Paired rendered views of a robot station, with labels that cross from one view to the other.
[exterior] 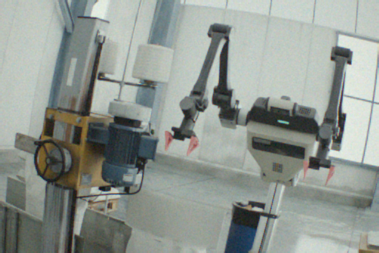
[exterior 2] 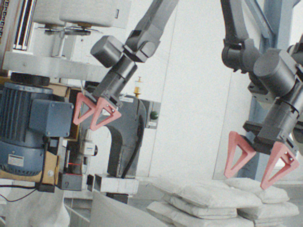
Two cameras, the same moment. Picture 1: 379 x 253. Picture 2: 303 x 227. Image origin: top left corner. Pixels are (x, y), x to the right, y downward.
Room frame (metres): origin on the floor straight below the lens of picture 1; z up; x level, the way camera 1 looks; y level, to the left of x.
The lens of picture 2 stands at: (1.01, -0.93, 1.40)
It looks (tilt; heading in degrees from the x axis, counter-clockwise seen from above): 3 degrees down; 35
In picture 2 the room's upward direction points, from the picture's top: 10 degrees clockwise
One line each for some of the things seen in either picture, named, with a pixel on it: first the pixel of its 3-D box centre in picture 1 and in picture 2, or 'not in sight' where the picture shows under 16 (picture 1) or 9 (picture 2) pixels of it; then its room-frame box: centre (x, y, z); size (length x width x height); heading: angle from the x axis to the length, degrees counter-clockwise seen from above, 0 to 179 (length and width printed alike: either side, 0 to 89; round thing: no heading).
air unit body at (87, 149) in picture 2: not in sight; (87, 154); (2.38, 0.24, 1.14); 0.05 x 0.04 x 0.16; 159
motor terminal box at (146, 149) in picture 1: (147, 149); (50, 121); (2.10, 0.15, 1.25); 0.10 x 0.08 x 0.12; 4
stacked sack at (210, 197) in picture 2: not in sight; (222, 197); (5.22, 1.16, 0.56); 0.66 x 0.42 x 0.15; 159
